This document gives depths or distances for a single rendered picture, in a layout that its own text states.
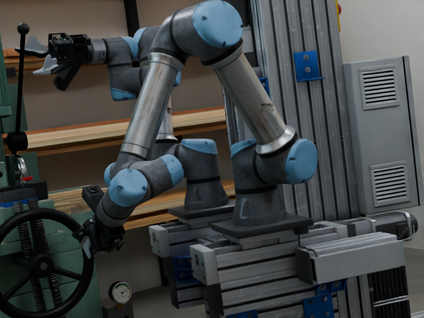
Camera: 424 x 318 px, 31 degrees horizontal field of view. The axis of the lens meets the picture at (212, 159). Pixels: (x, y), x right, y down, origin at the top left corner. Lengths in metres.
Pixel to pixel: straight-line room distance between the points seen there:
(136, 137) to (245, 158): 0.36
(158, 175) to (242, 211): 0.44
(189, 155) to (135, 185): 0.90
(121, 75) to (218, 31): 0.59
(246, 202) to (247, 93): 0.34
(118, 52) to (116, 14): 2.80
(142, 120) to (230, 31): 0.30
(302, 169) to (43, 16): 3.19
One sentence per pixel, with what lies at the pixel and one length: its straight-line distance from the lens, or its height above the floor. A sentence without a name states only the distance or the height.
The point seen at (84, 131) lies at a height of 1.10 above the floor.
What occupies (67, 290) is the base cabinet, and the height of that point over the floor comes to 0.69.
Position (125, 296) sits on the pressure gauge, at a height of 0.65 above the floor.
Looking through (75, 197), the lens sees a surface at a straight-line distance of 2.38.
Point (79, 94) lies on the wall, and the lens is 4.96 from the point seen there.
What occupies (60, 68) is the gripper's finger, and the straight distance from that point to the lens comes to 2.26.
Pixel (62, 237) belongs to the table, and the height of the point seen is 0.86.
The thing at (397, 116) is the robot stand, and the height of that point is 1.05.
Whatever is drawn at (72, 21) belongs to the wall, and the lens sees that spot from 5.01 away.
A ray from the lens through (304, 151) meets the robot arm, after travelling 1.98.
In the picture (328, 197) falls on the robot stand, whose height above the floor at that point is 0.83.
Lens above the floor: 1.15
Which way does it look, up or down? 4 degrees down
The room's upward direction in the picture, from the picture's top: 7 degrees counter-clockwise
